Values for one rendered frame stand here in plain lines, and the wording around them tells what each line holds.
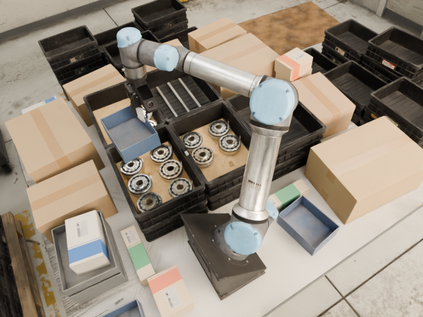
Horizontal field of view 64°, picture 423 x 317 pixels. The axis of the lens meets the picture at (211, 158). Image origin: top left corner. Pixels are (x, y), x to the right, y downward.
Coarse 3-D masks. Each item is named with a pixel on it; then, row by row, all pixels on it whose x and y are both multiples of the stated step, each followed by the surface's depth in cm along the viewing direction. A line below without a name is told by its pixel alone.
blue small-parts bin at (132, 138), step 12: (108, 120) 132; (120, 120) 135; (132, 120) 137; (108, 132) 125; (120, 132) 134; (132, 132) 133; (144, 132) 133; (156, 132) 123; (120, 144) 130; (132, 144) 129; (144, 144) 123; (156, 144) 127; (132, 156) 124
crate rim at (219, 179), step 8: (216, 104) 161; (224, 104) 161; (200, 112) 159; (232, 112) 157; (176, 120) 156; (240, 120) 154; (176, 136) 150; (192, 160) 141; (240, 168) 137; (224, 176) 135; (232, 176) 137; (208, 184) 133; (216, 184) 136
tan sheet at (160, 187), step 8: (168, 144) 161; (144, 160) 156; (144, 168) 153; (152, 168) 153; (152, 176) 150; (160, 176) 150; (184, 176) 149; (160, 184) 147; (168, 184) 147; (128, 192) 145; (160, 192) 144; (168, 192) 144; (136, 200) 143; (168, 200) 142; (136, 208) 140
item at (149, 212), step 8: (160, 128) 154; (168, 128) 153; (176, 144) 147; (112, 160) 146; (192, 168) 139; (200, 176) 136; (120, 184) 136; (192, 192) 131; (128, 200) 131; (176, 200) 130; (152, 208) 128; (160, 208) 128; (136, 216) 126; (144, 216) 127
